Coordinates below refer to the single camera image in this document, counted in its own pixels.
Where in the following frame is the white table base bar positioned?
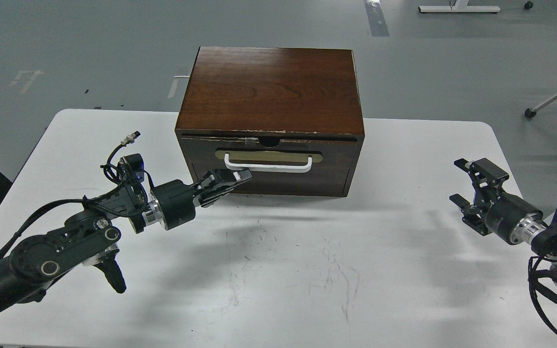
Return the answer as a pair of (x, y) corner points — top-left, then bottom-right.
(418, 0), (501, 14)

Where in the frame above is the wooden drawer with white handle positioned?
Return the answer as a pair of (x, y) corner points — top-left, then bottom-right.
(178, 134), (362, 197)

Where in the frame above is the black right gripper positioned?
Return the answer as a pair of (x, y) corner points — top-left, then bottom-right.
(449, 158), (543, 245)

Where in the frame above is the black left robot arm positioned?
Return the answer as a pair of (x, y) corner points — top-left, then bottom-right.
(0, 131), (252, 313)

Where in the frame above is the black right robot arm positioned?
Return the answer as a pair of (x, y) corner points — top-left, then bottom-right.
(449, 158), (557, 335)

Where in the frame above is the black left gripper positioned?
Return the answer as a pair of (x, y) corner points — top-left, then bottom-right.
(153, 169), (252, 231)

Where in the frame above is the dark wooden cabinet box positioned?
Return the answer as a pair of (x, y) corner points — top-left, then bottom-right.
(175, 46), (366, 197)

